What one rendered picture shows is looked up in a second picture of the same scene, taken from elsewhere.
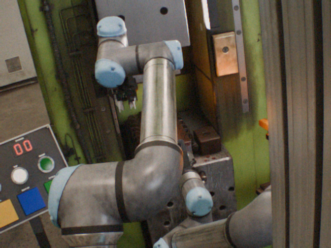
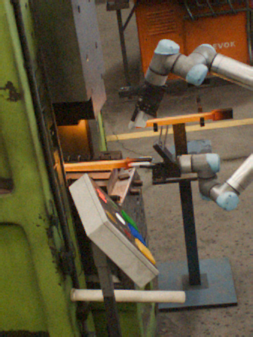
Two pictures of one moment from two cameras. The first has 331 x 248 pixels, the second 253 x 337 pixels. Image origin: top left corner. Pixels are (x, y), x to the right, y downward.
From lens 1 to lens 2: 2.40 m
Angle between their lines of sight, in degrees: 59
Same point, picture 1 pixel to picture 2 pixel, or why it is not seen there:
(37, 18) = (23, 77)
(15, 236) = not seen: outside the picture
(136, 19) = (90, 56)
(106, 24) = (171, 44)
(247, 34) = not seen: hidden behind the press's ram
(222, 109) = (92, 135)
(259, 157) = not seen: hidden behind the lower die
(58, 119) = (44, 186)
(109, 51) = (192, 59)
